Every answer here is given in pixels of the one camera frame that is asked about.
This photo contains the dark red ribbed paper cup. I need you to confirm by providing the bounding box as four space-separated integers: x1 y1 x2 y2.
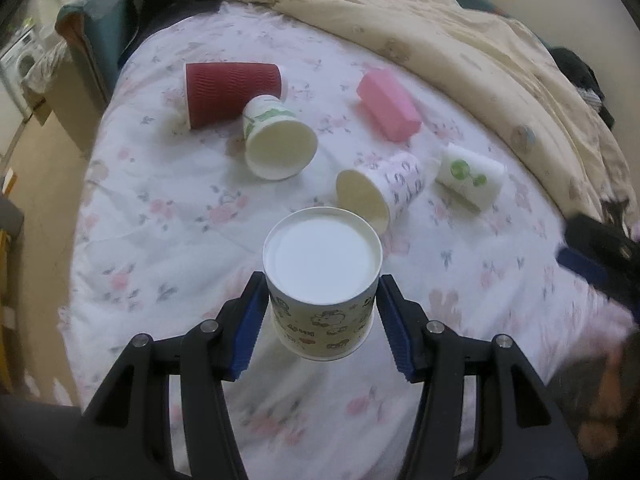
185 62 283 131

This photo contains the teal chair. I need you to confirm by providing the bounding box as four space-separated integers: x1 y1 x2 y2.
55 0 176 106

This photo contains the floral bed sheet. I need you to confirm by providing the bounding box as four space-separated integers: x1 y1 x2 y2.
57 0 636 480

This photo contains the green leaf print paper cup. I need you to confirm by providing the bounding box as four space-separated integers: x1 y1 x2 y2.
242 94 319 181

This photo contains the white sponge with green print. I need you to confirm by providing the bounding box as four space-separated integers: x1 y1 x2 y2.
434 143 506 212

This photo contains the pink sponge block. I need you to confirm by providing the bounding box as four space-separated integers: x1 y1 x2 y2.
356 70 422 141

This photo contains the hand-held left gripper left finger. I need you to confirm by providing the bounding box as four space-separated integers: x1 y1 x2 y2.
81 271 270 480

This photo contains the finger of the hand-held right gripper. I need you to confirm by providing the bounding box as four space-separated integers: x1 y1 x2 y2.
556 214 640 311

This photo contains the beige quilt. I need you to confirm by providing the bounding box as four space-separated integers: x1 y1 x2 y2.
206 0 633 226

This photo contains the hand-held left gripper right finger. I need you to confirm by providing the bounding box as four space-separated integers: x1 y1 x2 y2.
376 274 590 480

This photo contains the cartoon print paper cup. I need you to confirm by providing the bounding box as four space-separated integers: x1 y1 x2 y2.
262 207 384 363

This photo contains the purple pattern paper cup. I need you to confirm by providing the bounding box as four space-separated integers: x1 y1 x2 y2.
335 152 426 235

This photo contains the person's right hand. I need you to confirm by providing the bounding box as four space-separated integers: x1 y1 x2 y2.
575 332 638 458

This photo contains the dark clothing pile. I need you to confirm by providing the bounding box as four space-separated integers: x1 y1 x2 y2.
550 47 617 128

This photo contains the white washing machine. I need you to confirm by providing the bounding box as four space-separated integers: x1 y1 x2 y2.
0 22 48 123

